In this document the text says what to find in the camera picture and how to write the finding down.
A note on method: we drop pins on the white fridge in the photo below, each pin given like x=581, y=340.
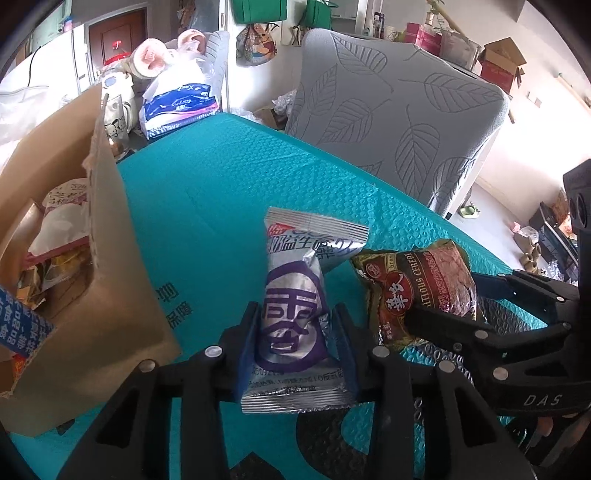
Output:
x=51, y=60

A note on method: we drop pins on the small green bowl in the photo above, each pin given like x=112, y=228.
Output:
x=468, y=211

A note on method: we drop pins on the white and red pouch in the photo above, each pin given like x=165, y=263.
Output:
x=60, y=221

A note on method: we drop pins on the clear plastic bag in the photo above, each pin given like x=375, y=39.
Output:
x=14, y=115

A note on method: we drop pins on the pink plush toy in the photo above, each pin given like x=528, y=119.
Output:
x=150, y=55

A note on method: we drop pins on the red gift boxes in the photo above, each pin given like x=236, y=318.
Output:
x=422, y=37

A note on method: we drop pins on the brown cardboard box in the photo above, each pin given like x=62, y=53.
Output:
x=115, y=277

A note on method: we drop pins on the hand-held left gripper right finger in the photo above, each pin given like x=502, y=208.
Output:
x=347, y=355

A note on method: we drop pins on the white plastic floor bag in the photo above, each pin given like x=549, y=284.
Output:
x=284, y=102

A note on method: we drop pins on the brown entrance door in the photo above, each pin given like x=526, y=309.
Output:
x=115, y=37

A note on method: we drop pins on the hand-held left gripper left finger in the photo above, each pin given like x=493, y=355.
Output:
x=247, y=355

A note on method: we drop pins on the open cardboard box on cabinet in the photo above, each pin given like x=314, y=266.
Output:
x=501, y=62

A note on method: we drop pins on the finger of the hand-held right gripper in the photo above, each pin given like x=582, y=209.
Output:
x=489, y=286
x=443, y=330

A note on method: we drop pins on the silver and purple packet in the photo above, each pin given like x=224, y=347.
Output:
x=291, y=286

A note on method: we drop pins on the large green tote bag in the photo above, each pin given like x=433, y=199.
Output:
x=256, y=9

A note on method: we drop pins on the grey leaf-pattern chair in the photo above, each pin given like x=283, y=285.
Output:
x=392, y=115

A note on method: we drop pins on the blue tissue pack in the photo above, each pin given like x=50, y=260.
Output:
x=180, y=108

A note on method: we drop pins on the patterned cloth bag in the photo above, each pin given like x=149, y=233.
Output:
x=256, y=46

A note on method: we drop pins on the teal bubble mat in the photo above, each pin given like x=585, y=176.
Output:
x=207, y=184

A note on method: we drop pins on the brown cereal packet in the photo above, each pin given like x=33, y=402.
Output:
x=429, y=277

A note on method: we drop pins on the person's right hand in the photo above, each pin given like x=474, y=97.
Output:
x=545, y=429

